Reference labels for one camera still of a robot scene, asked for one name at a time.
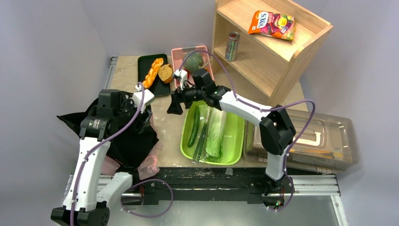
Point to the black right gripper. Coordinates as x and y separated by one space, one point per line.
179 96

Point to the clear plastic toolbox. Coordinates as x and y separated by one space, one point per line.
326 146

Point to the orange braided bread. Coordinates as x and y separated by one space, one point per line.
152 73

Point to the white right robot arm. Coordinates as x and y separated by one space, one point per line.
276 128

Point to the pink perforated plastic basket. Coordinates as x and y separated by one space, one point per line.
178 55

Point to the green netted melon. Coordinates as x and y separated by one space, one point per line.
193 62

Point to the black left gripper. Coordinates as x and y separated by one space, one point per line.
130 102

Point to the green cucumber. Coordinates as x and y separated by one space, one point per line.
195 127

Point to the black cloth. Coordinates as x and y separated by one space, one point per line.
108 114

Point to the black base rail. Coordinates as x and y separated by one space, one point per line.
210 184

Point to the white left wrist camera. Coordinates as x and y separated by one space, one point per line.
142 98

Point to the wooden shelf unit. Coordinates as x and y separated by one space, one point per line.
273 65

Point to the orange snack packet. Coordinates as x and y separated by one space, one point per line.
275 25

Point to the silver drink can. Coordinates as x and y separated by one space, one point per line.
232 46

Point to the green plastic tray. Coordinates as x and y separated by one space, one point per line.
232 141

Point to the napa cabbage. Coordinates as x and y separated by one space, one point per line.
215 135

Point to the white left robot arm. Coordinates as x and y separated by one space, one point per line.
83 204

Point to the black rectangular tray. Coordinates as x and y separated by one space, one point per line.
144 64

